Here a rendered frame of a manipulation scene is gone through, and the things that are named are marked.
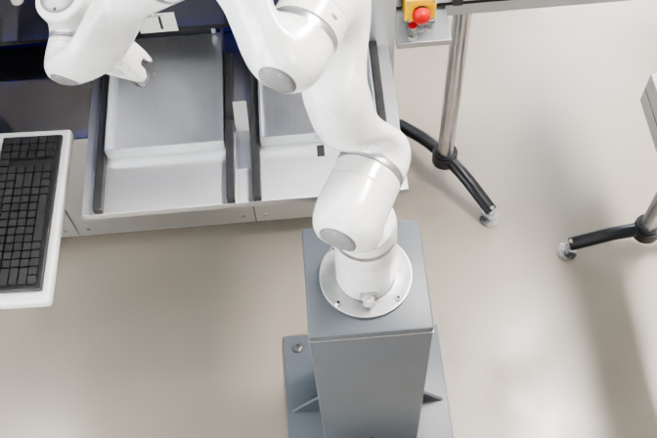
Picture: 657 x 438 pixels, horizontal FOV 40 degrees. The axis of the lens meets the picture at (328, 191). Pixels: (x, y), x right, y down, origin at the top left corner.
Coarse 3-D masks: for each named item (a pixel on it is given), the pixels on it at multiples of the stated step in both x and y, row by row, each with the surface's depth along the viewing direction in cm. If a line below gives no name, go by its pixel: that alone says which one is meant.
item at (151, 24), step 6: (150, 18) 199; (156, 18) 199; (162, 18) 200; (168, 18) 200; (174, 18) 200; (144, 24) 201; (150, 24) 201; (156, 24) 201; (162, 24) 202; (168, 24) 202; (174, 24) 202; (144, 30) 203; (150, 30) 203; (156, 30) 203; (162, 30) 203; (168, 30) 203; (174, 30) 203
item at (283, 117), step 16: (368, 48) 208; (368, 64) 209; (368, 80) 208; (272, 96) 206; (288, 96) 206; (272, 112) 204; (288, 112) 204; (304, 112) 204; (272, 128) 202; (288, 128) 202; (304, 128) 201; (272, 144) 199; (288, 144) 200
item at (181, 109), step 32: (160, 64) 213; (192, 64) 212; (128, 96) 208; (160, 96) 208; (192, 96) 207; (224, 96) 207; (128, 128) 203; (160, 128) 203; (192, 128) 203; (224, 128) 201
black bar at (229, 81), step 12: (228, 60) 210; (228, 72) 208; (228, 84) 206; (228, 96) 205; (228, 108) 203; (228, 120) 201; (228, 132) 199; (228, 144) 198; (228, 156) 196; (228, 168) 194; (228, 180) 193; (228, 192) 191
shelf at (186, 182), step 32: (384, 64) 210; (96, 96) 209; (384, 96) 205; (96, 128) 204; (128, 160) 199; (160, 160) 199; (192, 160) 198; (224, 160) 198; (288, 160) 197; (320, 160) 197; (128, 192) 195; (160, 192) 195; (192, 192) 194; (224, 192) 194; (288, 192) 193; (320, 192) 193
